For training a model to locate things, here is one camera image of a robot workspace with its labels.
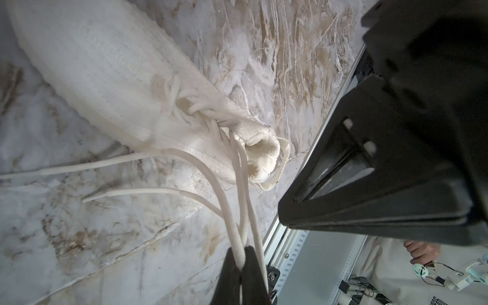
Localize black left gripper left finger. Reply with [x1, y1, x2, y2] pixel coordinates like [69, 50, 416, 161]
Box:
[210, 248, 241, 305]

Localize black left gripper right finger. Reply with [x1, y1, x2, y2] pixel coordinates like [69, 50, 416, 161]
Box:
[241, 246, 271, 305]

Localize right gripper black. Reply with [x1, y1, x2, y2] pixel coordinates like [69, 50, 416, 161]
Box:
[278, 75, 487, 246]

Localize white sneaker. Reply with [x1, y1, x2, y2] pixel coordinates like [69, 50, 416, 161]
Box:
[0, 0, 291, 294]

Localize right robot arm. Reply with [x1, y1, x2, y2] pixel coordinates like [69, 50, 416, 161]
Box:
[278, 1, 487, 246]

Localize person hand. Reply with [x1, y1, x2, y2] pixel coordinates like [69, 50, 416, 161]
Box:
[404, 240, 441, 265]

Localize aluminium front rail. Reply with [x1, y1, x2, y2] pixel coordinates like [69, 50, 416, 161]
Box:
[262, 41, 369, 305]

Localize white device with cables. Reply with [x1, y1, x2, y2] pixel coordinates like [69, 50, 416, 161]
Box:
[413, 254, 487, 291]

